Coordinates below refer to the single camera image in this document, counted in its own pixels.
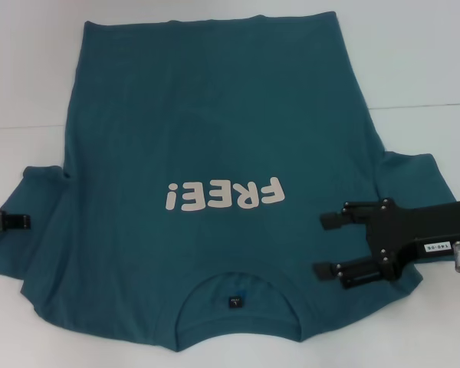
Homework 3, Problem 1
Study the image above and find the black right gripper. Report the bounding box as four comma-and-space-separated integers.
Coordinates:
313, 198, 460, 289

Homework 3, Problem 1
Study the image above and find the teal shirt with FREE print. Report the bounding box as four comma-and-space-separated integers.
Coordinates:
0, 11, 459, 343

